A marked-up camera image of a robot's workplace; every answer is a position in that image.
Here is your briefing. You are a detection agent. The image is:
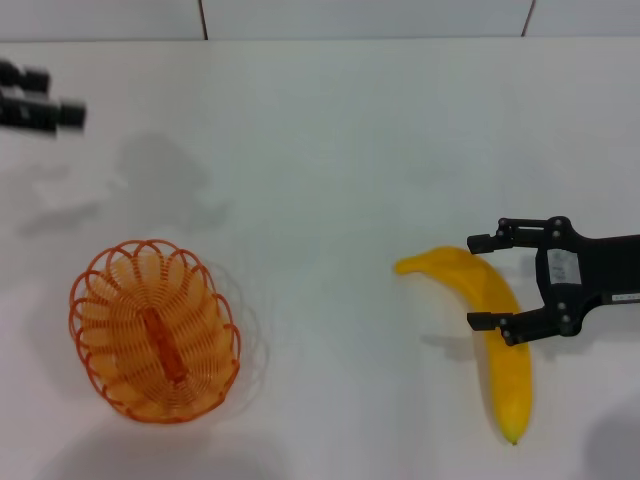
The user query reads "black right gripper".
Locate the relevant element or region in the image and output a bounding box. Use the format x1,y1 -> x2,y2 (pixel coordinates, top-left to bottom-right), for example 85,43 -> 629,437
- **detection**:
466,215 -> 640,348

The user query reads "yellow banana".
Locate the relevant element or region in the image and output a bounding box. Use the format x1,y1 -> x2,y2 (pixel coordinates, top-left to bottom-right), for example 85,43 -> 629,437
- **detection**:
393,245 -> 534,446

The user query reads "orange wire basket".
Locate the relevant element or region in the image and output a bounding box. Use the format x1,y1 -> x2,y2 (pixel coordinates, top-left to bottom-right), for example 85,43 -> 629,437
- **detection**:
68,238 -> 242,425

